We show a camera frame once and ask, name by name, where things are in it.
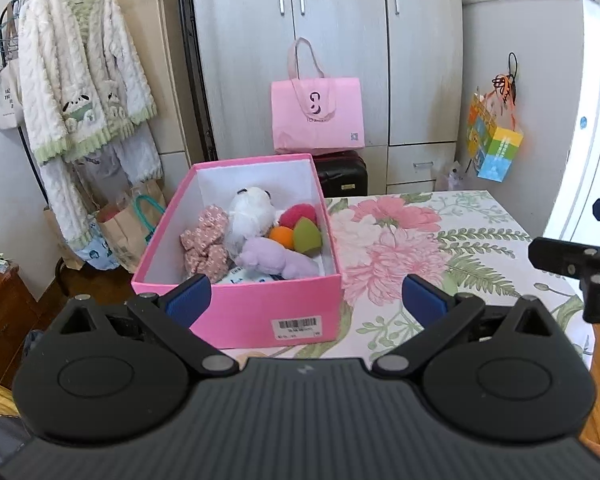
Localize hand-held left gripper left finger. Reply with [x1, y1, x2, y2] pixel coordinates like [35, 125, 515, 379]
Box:
[54, 274, 240, 377]

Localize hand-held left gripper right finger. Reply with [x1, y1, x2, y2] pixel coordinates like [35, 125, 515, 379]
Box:
[371, 275, 561, 375]

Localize blue wet wipes pack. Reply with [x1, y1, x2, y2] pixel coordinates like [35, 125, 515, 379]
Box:
[215, 266, 283, 286]

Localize pink floral scrunchie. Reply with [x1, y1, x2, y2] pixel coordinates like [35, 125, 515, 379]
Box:
[180, 204, 231, 283]

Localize pink cardboard box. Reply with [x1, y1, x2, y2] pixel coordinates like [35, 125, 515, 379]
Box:
[131, 154, 342, 350]

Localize purple plush toy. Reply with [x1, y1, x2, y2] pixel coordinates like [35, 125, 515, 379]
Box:
[236, 237, 320, 279]

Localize white plush toy brown ears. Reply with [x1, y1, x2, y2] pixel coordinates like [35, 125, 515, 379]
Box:
[223, 186, 277, 261]

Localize orange makeup sponge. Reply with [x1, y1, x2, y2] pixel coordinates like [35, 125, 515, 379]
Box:
[269, 226, 295, 250]

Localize pink fluffy puff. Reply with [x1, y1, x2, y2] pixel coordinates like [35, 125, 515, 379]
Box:
[278, 202, 318, 228]

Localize white door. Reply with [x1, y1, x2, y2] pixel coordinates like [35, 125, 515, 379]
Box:
[542, 0, 600, 261]

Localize floral tablecloth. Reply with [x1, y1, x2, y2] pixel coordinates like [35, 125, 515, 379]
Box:
[220, 190, 598, 361]

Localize blue patterned bag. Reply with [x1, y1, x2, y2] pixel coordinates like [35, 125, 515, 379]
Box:
[77, 215, 121, 271]

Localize colourful gift bag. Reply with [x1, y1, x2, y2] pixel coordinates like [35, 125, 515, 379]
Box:
[466, 92, 525, 182]

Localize translucent plastic bag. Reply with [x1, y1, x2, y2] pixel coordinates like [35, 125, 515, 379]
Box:
[447, 160, 468, 192]

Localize black suitcase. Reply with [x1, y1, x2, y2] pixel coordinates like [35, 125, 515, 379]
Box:
[312, 149, 369, 198]

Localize white fluffy pajama pants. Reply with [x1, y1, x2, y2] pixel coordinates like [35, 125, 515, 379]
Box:
[37, 122, 163, 251]

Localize dark wooden nightstand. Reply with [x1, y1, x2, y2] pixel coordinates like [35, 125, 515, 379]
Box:
[0, 250, 41, 386]

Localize black clothes rack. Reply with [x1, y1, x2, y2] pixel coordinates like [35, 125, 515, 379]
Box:
[0, 0, 218, 281]

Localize pink tote bag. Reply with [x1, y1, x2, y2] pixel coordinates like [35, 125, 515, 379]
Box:
[271, 37, 366, 156]

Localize beige tall cabinet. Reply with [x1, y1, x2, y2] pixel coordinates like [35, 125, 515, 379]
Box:
[77, 0, 196, 201]

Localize white cloth tote bag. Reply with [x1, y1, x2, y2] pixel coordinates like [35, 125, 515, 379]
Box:
[0, 62, 23, 131]

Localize white green fluffy robe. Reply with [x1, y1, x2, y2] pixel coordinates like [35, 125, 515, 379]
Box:
[17, 0, 158, 166]

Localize grey wooden wardrobe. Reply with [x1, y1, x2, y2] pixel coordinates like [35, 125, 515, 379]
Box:
[187, 0, 463, 196]

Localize brown paper bag teal handles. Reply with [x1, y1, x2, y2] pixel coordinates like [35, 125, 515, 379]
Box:
[95, 180, 168, 273]

